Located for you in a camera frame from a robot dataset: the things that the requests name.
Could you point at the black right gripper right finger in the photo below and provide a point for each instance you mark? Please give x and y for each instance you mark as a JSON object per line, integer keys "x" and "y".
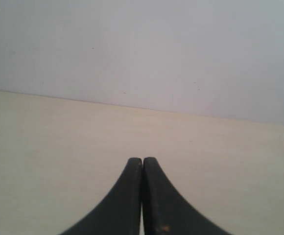
{"x": 166, "y": 211}

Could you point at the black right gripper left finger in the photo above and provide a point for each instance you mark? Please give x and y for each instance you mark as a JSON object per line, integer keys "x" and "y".
{"x": 120, "y": 210}

